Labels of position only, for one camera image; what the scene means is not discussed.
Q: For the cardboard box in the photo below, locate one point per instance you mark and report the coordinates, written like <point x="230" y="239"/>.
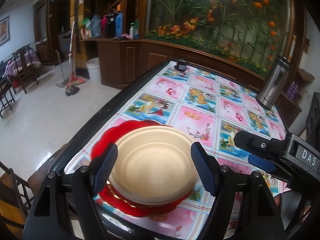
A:
<point x="306" y="76"/>

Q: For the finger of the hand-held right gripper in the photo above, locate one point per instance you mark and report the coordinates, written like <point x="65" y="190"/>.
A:
<point x="260" y="143"/>
<point x="261" y="162"/>

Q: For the green-labelled bottle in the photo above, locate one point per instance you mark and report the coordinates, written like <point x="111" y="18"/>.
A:
<point x="136" y="30"/>

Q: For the dark wooden chair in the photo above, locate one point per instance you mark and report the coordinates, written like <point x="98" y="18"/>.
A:
<point x="5" y="97"/>

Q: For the gold-rimmed red glass plate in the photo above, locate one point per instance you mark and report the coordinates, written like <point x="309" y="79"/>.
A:
<point x="140" y="210"/>

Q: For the purple packets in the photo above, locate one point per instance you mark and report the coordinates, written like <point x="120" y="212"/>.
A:
<point x="293" y="91"/>

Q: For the pink cloth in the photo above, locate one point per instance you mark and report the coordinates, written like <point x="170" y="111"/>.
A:
<point x="125" y="37"/>

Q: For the white bottle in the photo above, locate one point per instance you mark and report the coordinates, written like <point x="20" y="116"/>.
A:
<point x="131" y="32"/>

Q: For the brown wooden chair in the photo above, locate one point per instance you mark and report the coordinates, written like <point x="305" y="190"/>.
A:
<point x="12" y="200"/>

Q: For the blue thermos jug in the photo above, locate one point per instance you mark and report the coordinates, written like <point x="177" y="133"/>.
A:
<point x="119" y="25"/>

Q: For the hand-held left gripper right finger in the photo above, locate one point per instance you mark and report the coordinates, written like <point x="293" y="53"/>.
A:
<point x="203" y="170"/>

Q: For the small black jar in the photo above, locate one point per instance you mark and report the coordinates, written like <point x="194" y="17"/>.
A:
<point x="181" y="65"/>

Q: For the stainless steel thermos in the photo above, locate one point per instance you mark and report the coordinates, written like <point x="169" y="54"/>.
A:
<point x="271" y="85"/>

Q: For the white bucket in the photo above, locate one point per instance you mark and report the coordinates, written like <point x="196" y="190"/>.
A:
<point x="93" y="71"/>

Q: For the framed wall painting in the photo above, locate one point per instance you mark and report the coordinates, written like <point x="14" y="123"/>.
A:
<point x="4" y="31"/>

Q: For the wooden cabinet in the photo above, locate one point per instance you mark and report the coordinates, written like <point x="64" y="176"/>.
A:
<point x="117" y="62"/>

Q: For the black pitcher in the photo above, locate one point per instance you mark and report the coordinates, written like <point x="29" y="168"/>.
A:
<point x="110" y="26"/>

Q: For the black-edged dining table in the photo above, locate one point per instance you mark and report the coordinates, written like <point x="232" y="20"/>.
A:
<point x="100" y="115"/>

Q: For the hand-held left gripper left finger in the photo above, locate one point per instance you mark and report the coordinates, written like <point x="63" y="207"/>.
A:
<point x="106" y="170"/>

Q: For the grey-blue bag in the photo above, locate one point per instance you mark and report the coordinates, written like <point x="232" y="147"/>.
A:
<point x="96" y="26"/>

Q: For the wicker basket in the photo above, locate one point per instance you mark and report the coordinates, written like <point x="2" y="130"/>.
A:
<point x="43" y="51"/>

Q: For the green bag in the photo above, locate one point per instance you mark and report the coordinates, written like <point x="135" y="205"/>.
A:
<point x="86" y="23"/>

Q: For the cream disposable bowl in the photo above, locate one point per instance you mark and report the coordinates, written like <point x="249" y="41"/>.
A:
<point x="155" y="160"/>

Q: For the wooden chair with purple cloth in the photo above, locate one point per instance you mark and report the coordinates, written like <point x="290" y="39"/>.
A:
<point x="23" y="65"/>

